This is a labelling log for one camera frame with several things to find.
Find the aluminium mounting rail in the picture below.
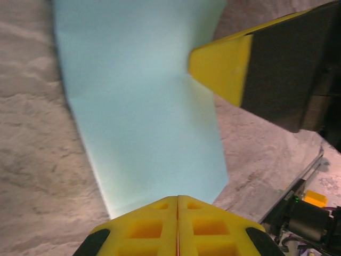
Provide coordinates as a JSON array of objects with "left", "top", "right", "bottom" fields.
[{"left": 257, "top": 148, "right": 326, "bottom": 225}]

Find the light blue cloth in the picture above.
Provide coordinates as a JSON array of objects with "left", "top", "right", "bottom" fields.
[{"left": 52, "top": 0, "right": 230, "bottom": 221}]

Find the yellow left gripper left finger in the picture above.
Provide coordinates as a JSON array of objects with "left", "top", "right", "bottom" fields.
[{"left": 71, "top": 195, "right": 178, "bottom": 256}]

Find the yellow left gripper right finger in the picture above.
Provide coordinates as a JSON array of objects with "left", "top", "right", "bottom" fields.
[{"left": 177, "top": 195, "right": 286, "bottom": 256}]

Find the orange toy brick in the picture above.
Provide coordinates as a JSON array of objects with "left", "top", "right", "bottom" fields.
[{"left": 303, "top": 190, "right": 328, "bottom": 207}]

